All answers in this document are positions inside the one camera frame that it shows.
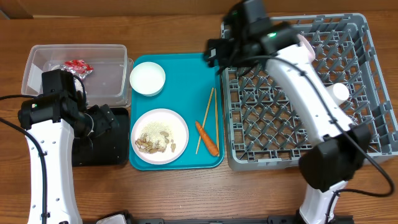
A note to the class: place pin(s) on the grey dishwasher rack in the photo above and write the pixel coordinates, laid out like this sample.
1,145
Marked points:
264,131

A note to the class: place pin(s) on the red foil wrapper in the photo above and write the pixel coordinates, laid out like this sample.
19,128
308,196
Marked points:
77,67

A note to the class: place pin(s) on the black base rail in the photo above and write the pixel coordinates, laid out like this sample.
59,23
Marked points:
125,217

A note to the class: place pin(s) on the pink bowl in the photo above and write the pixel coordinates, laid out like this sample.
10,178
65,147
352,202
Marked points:
310,51

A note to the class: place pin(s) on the right wooden chopstick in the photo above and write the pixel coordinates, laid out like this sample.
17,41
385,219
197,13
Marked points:
216,123

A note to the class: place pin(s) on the orange carrot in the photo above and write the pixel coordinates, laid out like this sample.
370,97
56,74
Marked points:
210,145

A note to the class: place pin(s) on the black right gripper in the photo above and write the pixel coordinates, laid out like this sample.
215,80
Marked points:
222,47

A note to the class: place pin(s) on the white cup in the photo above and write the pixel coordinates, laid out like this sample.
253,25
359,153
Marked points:
339,93

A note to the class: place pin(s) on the clear plastic bin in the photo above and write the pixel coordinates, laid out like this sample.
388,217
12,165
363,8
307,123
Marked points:
107,84

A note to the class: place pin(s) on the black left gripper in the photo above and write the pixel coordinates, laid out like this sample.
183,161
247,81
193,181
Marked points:
104,119

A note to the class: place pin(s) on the wooden chopstick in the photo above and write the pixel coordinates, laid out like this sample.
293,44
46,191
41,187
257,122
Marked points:
205,117
216,123

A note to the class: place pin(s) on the left wooden chopstick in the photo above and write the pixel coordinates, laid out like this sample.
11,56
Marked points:
205,117

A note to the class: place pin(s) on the white plate with food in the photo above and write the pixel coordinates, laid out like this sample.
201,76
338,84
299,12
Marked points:
159,136

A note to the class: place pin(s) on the black tray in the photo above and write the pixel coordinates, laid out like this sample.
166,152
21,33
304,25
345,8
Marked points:
111,148

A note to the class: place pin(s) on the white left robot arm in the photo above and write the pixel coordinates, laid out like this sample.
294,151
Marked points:
51,122

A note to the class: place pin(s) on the teal serving tray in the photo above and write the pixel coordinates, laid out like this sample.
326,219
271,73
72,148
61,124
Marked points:
186,91

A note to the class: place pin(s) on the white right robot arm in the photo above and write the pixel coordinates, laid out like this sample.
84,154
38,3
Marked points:
338,145

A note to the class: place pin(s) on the pale green bowl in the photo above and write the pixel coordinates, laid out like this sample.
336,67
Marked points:
147,78

